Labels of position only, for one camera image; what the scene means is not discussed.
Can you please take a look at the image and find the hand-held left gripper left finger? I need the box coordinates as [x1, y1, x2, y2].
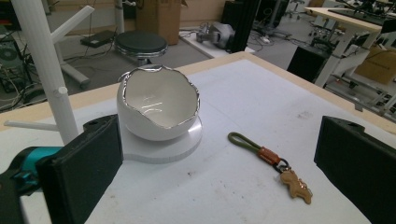
[35, 114, 124, 224]

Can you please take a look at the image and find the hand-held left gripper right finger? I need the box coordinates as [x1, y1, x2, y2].
[313, 115, 396, 224]

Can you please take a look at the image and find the green loop keychain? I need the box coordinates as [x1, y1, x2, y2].
[227, 132, 314, 205]

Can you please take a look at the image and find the white round base disc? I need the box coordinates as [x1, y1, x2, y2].
[120, 116, 204, 164]

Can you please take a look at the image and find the low cardboard box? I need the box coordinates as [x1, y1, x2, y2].
[354, 45, 396, 85]

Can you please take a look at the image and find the white eggshell bowl, silver rim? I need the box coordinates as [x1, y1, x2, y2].
[116, 63, 201, 142]

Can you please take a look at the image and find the black box case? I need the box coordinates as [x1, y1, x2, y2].
[286, 45, 332, 83]

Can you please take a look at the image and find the white table mat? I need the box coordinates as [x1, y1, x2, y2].
[0, 59, 396, 224]

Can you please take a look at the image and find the white peg tree stand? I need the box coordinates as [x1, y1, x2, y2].
[3, 0, 95, 146]

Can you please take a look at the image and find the black round stool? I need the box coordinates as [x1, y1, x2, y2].
[114, 30, 169, 67]

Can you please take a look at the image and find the white desk with wooden top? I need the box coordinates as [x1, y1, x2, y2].
[304, 7, 396, 88]

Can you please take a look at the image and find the white pole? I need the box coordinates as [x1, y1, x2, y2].
[113, 0, 126, 35]

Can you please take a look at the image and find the tall cardboard box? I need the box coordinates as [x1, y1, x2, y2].
[134, 0, 188, 46]

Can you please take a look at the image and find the grey device on floor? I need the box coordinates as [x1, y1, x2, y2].
[195, 21, 236, 49]

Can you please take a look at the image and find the metal floor frame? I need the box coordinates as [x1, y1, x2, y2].
[326, 74, 396, 122]

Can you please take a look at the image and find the computer tower with cables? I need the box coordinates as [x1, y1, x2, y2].
[0, 40, 27, 94]

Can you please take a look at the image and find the black metal post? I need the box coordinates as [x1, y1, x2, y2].
[220, 0, 261, 53]

